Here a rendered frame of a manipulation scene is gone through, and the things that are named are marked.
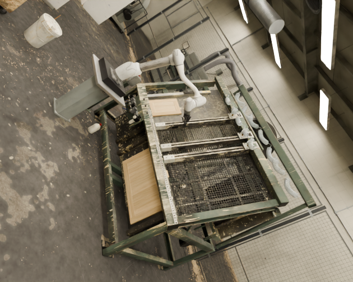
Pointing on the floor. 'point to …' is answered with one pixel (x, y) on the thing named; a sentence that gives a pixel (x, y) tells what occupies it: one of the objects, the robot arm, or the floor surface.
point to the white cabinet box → (103, 8)
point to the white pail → (42, 31)
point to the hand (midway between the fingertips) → (185, 123)
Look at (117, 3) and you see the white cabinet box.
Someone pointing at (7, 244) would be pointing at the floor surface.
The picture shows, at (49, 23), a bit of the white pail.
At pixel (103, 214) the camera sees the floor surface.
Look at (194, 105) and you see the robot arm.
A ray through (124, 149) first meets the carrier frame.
